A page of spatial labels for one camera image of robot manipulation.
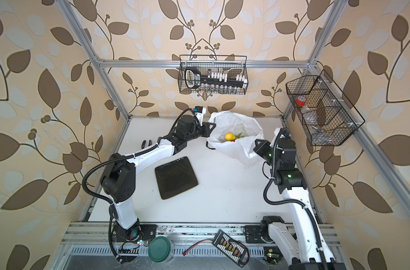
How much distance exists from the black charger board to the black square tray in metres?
0.28

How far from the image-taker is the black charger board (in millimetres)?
692

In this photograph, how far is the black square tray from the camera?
88cm
